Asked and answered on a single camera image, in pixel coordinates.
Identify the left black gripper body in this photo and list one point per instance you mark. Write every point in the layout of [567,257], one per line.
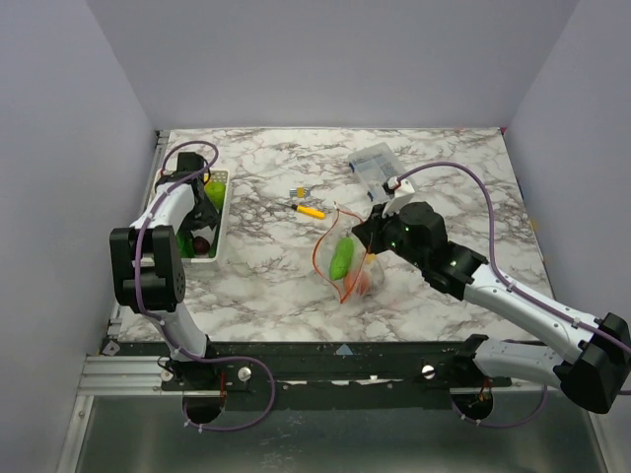
[203,213]

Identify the toy bok choy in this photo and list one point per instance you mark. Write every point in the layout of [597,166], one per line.
[185,244]

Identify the dark red toy plum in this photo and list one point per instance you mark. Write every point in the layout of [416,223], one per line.
[201,246]

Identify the small striped connector block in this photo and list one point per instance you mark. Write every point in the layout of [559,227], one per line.
[299,192]

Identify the clear plastic parts box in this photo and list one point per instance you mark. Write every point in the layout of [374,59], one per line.
[373,167]

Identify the clear bag with orange zipper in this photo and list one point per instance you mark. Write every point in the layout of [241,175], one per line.
[341,224]

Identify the white plastic basket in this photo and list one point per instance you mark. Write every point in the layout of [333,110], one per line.
[218,241]

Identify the green toy lime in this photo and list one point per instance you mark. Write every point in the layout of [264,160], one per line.
[216,191]

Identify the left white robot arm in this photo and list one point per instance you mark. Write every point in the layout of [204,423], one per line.
[147,270]

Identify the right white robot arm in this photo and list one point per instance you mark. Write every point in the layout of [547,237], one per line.
[586,357]

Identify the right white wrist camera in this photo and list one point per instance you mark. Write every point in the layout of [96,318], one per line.
[402,192]

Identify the green toy leaf vegetable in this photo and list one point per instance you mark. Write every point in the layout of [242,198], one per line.
[341,259]

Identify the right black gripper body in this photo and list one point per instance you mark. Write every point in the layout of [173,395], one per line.
[368,233]

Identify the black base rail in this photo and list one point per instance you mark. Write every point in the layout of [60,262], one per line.
[333,375]

